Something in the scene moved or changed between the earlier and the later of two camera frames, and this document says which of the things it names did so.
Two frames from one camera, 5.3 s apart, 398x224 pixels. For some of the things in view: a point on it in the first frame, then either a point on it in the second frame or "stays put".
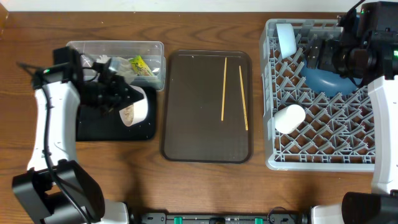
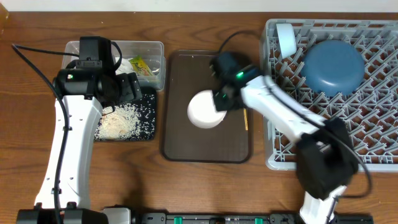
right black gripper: (329, 47) → (221, 103)
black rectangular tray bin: (95, 124) stays put
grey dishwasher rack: (305, 130) stays put
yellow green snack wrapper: (139, 67) stays put
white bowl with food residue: (135, 112) → (201, 110)
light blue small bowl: (287, 40) stays put
